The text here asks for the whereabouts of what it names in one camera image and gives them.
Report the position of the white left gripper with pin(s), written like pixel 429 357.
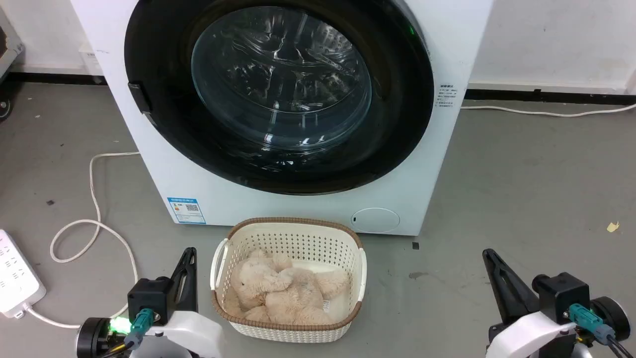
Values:
pixel 191 330

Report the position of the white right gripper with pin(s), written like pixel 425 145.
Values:
pixel 531 335

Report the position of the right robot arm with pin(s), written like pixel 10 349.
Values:
pixel 612 318

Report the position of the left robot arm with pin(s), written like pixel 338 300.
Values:
pixel 93 338

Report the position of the round black glass washer door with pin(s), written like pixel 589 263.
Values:
pixel 280 82

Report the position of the white front-load washing machine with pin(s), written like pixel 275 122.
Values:
pixel 437 44

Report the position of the blue energy label sticker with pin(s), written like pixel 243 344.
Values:
pixel 186 210

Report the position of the beige plush teddy bear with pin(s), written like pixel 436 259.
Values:
pixel 283 291

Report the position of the cream perforated laundry basket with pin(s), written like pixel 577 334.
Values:
pixel 293 237

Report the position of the yellow paper scrap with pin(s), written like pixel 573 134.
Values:
pixel 612 227

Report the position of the round white filter cover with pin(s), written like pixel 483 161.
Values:
pixel 375 220

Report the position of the white power strip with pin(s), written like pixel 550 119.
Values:
pixel 15 278

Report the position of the white text label sticker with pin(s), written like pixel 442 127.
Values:
pixel 446 96

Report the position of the grey cart with wheel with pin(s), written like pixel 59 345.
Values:
pixel 7 59

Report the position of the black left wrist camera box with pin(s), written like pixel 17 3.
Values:
pixel 149 296

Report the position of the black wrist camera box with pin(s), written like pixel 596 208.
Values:
pixel 564 293
pixel 149 296

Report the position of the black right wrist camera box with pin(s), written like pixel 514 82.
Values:
pixel 564 293

